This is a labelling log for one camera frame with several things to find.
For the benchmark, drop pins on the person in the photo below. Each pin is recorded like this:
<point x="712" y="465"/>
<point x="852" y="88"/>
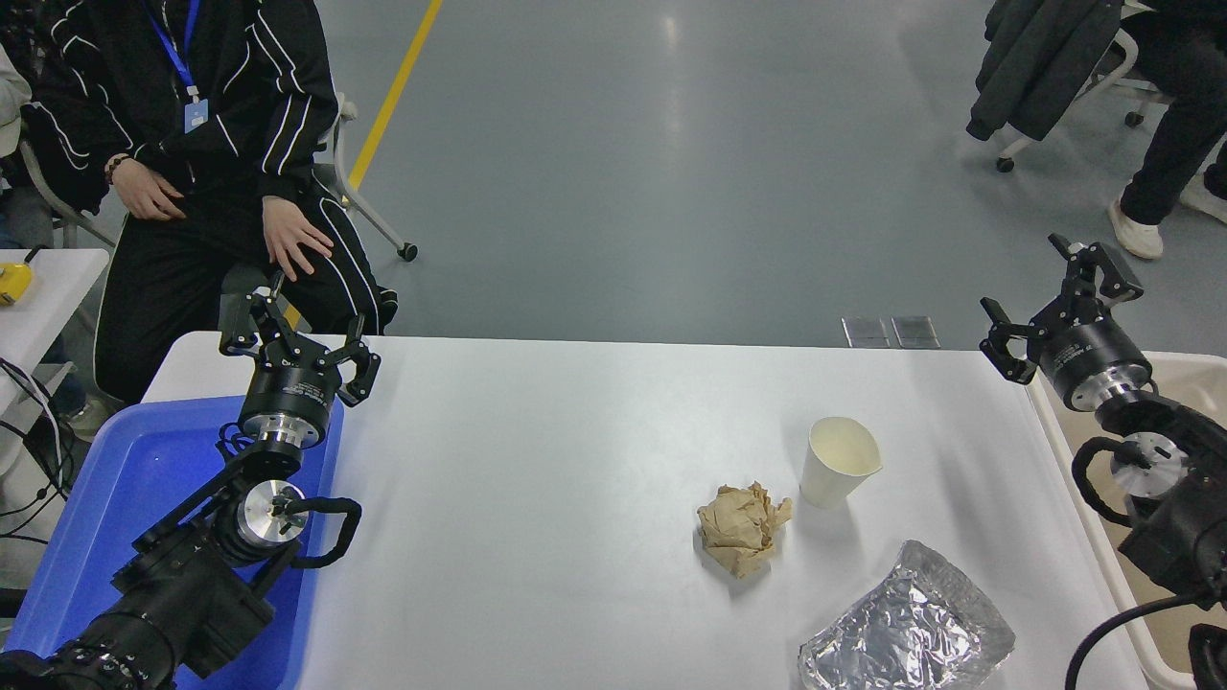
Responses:
<point x="10" y="105"/>
<point x="240" y="57"/>
<point x="1169" y="144"/>

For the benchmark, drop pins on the crumpled silver foil tray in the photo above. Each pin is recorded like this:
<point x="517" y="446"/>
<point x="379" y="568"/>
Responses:
<point x="906" y="623"/>

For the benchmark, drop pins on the yellow handheld device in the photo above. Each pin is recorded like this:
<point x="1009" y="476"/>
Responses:
<point x="13" y="283"/>

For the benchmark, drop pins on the white paper cup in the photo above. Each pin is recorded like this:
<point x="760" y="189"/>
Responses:
<point x="834" y="465"/>

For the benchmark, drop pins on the metal floor outlet cover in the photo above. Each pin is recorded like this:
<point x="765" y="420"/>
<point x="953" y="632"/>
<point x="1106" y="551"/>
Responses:
<point x="915" y="332"/>
<point x="866" y="332"/>

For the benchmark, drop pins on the white wheeled chair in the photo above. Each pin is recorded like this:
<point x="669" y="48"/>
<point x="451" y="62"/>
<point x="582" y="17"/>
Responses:
<point x="408" y="252"/>
<point x="1005" y="165"/>

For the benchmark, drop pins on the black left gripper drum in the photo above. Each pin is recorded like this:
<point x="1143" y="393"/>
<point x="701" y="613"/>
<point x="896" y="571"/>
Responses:
<point x="290" y="388"/>

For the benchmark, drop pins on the crumpled tan paper ball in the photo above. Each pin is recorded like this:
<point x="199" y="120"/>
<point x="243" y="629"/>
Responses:
<point x="740" y="529"/>

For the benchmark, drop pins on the large pale bin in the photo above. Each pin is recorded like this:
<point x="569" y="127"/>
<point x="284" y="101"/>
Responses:
<point x="1189" y="379"/>

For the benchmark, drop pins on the person's right hand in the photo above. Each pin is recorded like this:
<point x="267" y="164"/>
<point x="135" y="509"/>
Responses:
<point x="149" y="192"/>

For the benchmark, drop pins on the person's left hand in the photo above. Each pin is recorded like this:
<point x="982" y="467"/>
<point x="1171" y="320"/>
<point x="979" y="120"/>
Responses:
<point x="292" y="240"/>

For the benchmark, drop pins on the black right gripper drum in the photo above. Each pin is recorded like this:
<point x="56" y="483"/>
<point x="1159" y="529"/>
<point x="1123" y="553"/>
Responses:
<point x="1093" y="350"/>

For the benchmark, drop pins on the blue plastic tray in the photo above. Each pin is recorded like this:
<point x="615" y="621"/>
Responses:
<point x="125" y="479"/>

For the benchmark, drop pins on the white side table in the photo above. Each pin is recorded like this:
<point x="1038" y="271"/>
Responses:
<point x="57" y="287"/>

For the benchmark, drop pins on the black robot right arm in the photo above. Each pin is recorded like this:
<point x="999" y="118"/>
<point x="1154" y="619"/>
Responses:
<point x="1184" y="537"/>

